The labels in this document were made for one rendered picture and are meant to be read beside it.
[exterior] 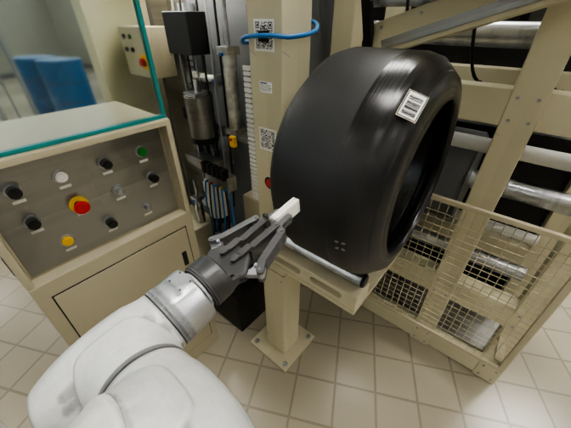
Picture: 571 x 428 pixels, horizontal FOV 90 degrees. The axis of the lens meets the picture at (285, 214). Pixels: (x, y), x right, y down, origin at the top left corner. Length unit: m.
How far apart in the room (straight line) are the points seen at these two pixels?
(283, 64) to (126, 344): 0.74
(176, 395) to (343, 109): 0.53
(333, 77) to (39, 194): 0.84
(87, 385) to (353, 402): 1.44
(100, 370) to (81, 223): 0.79
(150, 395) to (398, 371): 1.62
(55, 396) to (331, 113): 0.59
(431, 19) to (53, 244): 1.32
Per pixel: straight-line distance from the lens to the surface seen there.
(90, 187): 1.08
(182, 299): 0.41
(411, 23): 1.12
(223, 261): 0.47
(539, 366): 2.22
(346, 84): 0.66
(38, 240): 1.11
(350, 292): 0.92
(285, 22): 0.88
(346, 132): 0.60
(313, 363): 1.76
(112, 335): 0.40
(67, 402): 0.41
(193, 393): 0.30
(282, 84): 0.89
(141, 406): 0.29
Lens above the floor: 1.55
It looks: 34 degrees down
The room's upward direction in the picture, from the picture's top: straight up
